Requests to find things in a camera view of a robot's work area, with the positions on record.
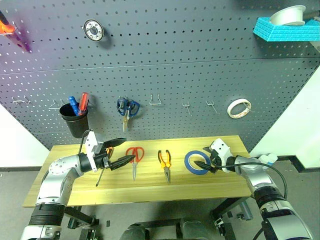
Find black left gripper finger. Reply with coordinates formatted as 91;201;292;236
102;138;128;149
107;154;136;172

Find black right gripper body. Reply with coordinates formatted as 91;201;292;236
208;149;221;174

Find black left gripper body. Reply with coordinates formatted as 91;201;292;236
96;143;113;171

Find red handled scissors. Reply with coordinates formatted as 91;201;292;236
124;146;145;182

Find blue tape roll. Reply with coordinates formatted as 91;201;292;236
184;150;212;175

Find grey pegboard panel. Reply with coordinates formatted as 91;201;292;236
0;0;320;153

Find yellow black needle-nose pliers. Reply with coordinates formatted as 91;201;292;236
157;149;172;185

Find black cup holder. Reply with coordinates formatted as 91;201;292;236
59;102;90;139

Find white tape roll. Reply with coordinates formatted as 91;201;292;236
226;97;253;120

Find black metal table leg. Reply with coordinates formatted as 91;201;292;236
209;197;253;240
63;206;101;240

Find white plastic bottle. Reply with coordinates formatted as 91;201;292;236
258;152;279;166

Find round silver metal disc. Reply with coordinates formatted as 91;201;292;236
82;19;105;43

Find cyan plastic basket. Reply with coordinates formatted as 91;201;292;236
252;16;320;43

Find white round bowl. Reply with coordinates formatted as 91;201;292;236
269;4;307;27

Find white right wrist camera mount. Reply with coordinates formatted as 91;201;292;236
209;138;237;173

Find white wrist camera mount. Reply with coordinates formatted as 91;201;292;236
209;138;237;173
84;130;105;174

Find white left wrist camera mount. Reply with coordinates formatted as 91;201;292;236
84;130;105;174

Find orange black handled screwdriver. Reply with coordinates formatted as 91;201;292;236
95;146;114;188

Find blue handled scissors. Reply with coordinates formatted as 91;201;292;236
116;97;141;133

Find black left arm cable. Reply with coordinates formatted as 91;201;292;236
78;129;93;155

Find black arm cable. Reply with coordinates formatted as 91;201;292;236
78;129;93;155
213;161;288;201

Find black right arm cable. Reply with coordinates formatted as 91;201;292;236
213;161;288;201

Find silver wire pegboard hook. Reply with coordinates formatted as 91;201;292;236
48;98;66;110
205;99;221;116
12;96;32;105
181;101;193;116
149;93;162;105

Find blue handled screwdriver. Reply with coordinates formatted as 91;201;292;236
68;95;80;117

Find orange black handled tool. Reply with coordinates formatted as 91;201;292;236
0;9;17;36

